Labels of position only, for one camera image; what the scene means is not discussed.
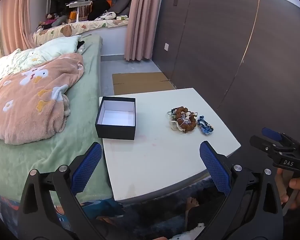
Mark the white desk lamp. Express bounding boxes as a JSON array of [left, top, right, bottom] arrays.
[[66, 1, 93, 23]]

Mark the pink floral blanket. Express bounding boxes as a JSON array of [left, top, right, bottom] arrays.
[[0, 52, 85, 145]]

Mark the pink curtain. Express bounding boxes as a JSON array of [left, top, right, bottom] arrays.
[[124, 0, 163, 62], [0, 0, 49, 53]]

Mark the white printed pillow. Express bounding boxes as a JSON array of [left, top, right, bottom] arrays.
[[94, 10, 129, 22]]

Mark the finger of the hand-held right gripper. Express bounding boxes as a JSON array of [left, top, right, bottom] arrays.
[[249, 135, 284, 159], [261, 127, 300, 153]]

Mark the black bag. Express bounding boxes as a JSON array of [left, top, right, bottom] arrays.
[[87, 0, 111, 20]]

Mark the white plush toy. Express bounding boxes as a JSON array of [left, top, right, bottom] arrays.
[[170, 222, 206, 240]]

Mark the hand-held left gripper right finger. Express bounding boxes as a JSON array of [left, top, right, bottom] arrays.
[[199, 141, 284, 240]]

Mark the grey pillow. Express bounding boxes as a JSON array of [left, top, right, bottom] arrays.
[[107, 0, 133, 15]]

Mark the person's foot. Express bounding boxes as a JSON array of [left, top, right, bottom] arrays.
[[186, 197, 199, 211]]

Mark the printed window seat cushion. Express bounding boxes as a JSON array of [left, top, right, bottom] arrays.
[[32, 19, 129, 45]]

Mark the pile of plush toys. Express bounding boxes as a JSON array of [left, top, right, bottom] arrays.
[[37, 12, 68, 30]]

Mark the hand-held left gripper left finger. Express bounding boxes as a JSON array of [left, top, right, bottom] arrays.
[[17, 142, 103, 240]]

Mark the blue cord bracelet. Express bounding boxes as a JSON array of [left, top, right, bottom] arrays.
[[196, 116, 214, 135]]

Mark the brown bead bracelet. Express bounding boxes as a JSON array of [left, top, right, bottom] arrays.
[[174, 107, 197, 128]]

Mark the black box with white inside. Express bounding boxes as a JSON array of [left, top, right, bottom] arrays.
[[95, 96, 136, 141]]

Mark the flat cardboard sheet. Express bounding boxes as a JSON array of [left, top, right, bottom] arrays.
[[112, 72, 177, 96]]

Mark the dark blue rug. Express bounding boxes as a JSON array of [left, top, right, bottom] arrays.
[[115, 175, 217, 240]]

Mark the green bed sheet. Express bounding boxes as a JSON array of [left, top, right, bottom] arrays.
[[0, 35, 115, 203]]

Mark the white bracelet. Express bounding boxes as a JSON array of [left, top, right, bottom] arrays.
[[170, 120, 186, 132]]

